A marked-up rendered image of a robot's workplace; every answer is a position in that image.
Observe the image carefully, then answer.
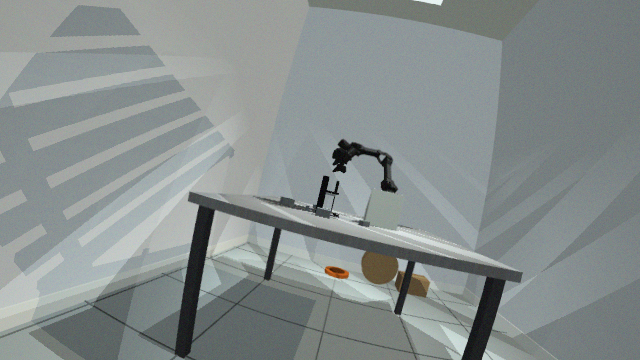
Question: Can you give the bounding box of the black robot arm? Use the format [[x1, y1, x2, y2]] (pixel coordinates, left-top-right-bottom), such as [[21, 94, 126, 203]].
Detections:
[[338, 139, 398, 194]]

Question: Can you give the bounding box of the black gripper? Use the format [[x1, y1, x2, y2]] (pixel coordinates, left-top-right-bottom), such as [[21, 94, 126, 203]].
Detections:
[[332, 148, 353, 173]]

